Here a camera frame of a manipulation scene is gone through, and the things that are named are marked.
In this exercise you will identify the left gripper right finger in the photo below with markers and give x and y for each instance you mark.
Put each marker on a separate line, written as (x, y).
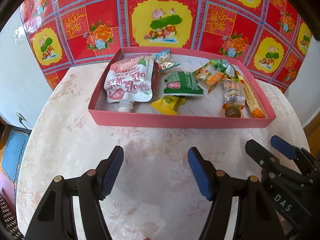
(256, 217)

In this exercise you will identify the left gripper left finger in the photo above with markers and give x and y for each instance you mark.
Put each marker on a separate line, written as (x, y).
(54, 216)

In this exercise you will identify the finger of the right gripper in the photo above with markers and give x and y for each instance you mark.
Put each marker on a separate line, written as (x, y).
(288, 150)
(265, 159)

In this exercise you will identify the yellow corn stick packet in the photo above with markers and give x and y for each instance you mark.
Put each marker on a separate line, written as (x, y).
(251, 100)

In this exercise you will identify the brown round jelly cup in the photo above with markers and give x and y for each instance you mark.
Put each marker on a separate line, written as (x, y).
(231, 112)

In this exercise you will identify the rainbow striped candy packet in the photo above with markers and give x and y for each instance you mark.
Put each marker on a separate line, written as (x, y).
(233, 94)

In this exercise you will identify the orange fruit candy packet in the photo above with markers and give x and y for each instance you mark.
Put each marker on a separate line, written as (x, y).
(211, 74)

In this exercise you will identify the green pea snack packet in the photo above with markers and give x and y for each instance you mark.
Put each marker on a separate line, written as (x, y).
(224, 66)

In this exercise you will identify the yellow lemon candy packet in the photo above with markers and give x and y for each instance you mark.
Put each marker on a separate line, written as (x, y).
(168, 105)

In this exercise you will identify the dark green pea bag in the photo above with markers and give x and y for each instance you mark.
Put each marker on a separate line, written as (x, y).
(182, 84)

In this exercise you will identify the blue clear candy packet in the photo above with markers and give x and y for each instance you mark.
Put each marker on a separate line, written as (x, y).
(165, 61)

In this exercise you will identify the white pink drink pouch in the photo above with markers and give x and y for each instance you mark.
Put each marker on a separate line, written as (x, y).
(130, 80)

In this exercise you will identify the pink shallow cardboard box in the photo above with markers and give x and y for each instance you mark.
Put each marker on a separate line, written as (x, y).
(197, 112)

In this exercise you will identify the blue cabinet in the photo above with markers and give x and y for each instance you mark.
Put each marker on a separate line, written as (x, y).
(13, 153)

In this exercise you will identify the red floral patterned sheet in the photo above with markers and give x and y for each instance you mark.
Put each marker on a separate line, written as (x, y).
(268, 36)

